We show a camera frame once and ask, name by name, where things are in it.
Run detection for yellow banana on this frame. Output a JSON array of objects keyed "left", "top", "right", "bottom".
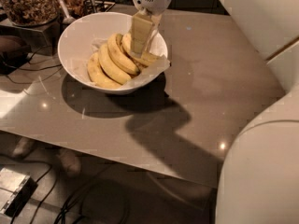
[
  {"left": 87, "top": 52, "right": 121, "bottom": 90},
  {"left": 107, "top": 34, "right": 140, "bottom": 76},
  {"left": 98, "top": 44, "right": 131, "bottom": 85},
  {"left": 121, "top": 33, "right": 159, "bottom": 66}
]

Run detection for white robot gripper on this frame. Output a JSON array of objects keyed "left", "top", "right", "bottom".
[{"left": 130, "top": 0, "right": 172, "bottom": 57}]

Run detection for white scoop spoon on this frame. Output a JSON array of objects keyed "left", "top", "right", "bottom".
[{"left": 57, "top": 0, "right": 76, "bottom": 25}]

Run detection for black floor cables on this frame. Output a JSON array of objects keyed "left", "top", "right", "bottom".
[{"left": 0, "top": 152, "right": 132, "bottom": 224}]

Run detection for black wire rack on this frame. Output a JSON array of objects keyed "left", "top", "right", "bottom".
[{"left": 83, "top": 0, "right": 115, "bottom": 15}]

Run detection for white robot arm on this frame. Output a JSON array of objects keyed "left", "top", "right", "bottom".
[{"left": 139, "top": 0, "right": 299, "bottom": 224}]

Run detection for dark round device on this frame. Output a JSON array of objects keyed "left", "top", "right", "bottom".
[{"left": 0, "top": 35, "right": 32, "bottom": 75}]

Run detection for white paper bowl liner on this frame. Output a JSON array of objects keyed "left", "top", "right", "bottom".
[{"left": 96, "top": 42, "right": 170, "bottom": 91}]

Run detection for silver box on floor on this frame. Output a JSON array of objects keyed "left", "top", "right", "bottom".
[{"left": 0, "top": 167, "right": 31, "bottom": 217}]

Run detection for black cable on counter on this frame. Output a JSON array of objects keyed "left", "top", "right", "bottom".
[{"left": 0, "top": 44, "right": 64, "bottom": 86}]

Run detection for glass jar of nuts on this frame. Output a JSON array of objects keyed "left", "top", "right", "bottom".
[{"left": 0, "top": 0, "right": 58, "bottom": 27}]

